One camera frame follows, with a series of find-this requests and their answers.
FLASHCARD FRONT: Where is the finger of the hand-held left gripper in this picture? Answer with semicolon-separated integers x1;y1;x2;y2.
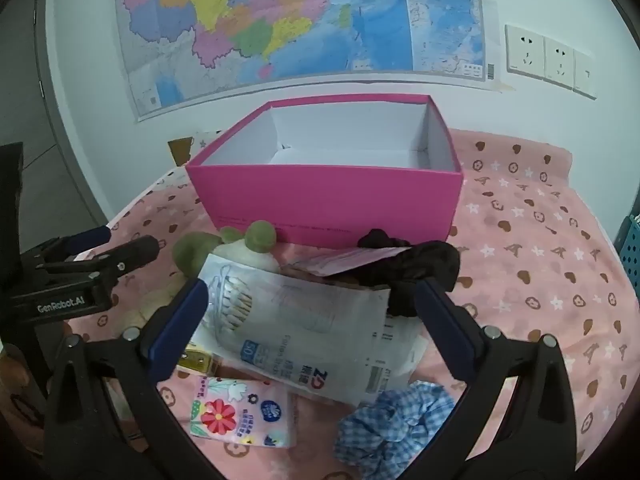
22;225;113;263
45;235;166;286

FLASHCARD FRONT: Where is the white cotton swab packet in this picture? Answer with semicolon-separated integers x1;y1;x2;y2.
192;252;391;406

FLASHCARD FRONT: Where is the pink packet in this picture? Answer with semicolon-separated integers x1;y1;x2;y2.
287;246;411;277

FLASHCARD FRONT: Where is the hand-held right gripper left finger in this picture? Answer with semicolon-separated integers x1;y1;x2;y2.
44;277;228;480

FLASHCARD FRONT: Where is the wall map poster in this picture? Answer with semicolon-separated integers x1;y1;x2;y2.
114;0;501;123

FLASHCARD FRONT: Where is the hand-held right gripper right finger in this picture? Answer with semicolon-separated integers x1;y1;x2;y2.
412;277;581;480

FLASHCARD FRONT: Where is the blue checked scrunchie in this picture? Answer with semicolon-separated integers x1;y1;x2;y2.
334;380;456;478

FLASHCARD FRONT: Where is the grey door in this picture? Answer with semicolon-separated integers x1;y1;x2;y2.
0;0;108;226

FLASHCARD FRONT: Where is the white wall socket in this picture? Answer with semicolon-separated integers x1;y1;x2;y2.
505;24;546;80
573;49;599;100
544;36;576;90

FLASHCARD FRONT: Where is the floral tissue packet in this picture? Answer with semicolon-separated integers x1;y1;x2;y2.
189;377;297;448

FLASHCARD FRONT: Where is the black scrunchie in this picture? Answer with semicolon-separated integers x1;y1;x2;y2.
357;229;461;318

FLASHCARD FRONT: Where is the yellow tissue packet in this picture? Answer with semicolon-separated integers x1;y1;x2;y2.
177;342;223;376

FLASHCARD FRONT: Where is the blue perforated basket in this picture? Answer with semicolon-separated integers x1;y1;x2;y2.
620;215;640;306

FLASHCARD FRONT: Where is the white printed pillow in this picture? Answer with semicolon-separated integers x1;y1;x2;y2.
167;130;223;191

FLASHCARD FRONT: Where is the pink cardboard box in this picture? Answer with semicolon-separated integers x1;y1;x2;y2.
185;94;465;247

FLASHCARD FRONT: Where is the white barcode packet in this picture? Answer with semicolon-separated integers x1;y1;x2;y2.
360;310;431;396

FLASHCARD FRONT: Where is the green and cream plush toy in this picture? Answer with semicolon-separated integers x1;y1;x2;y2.
117;220;281;336

